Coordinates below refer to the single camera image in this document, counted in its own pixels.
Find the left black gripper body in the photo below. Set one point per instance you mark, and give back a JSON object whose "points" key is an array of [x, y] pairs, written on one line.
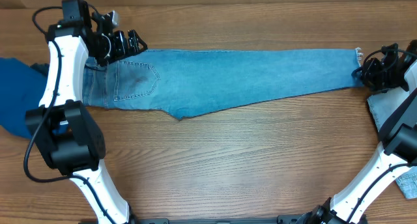
{"points": [[119, 48]]}

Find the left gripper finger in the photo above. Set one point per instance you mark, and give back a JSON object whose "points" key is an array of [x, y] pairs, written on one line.
{"points": [[136, 51], [135, 42]]}

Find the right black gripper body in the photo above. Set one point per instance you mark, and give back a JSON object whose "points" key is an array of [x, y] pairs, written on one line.
{"points": [[373, 71]]}

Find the medium blue denim jeans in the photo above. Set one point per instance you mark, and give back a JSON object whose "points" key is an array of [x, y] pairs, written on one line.
{"points": [[192, 83]]}

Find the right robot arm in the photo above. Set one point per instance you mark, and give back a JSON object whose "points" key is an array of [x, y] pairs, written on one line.
{"points": [[395, 154]]}

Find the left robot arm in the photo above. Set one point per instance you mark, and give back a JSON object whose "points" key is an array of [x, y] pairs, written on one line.
{"points": [[66, 143]]}

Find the light washed denim jeans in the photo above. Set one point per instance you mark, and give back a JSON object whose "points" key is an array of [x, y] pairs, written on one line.
{"points": [[387, 110]]}

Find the dark blue folded cloth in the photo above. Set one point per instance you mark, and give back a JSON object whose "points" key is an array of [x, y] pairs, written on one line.
{"points": [[22, 87]]}

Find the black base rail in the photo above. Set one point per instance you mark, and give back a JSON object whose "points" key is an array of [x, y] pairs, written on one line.
{"points": [[281, 219]]}

